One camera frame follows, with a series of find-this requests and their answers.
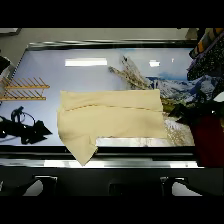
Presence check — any yellow striped garment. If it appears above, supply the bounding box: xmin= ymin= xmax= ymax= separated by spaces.
xmin=189 ymin=27 xmax=224 ymax=60

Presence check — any black cable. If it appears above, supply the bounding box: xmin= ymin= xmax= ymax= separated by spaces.
xmin=10 ymin=106 xmax=37 ymax=127

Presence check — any silver frame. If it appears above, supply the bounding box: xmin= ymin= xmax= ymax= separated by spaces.
xmin=0 ymin=155 xmax=224 ymax=197

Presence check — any wooden rack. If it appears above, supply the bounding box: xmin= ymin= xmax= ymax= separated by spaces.
xmin=0 ymin=76 xmax=51 ymax=102

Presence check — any red garment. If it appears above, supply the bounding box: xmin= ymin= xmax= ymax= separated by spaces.
xmin=191 ymin=113 xmax=224 ymax=168

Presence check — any beige garment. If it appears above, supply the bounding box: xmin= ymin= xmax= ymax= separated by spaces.
xmin=56 ymin=88 xmax=168 ymax=167

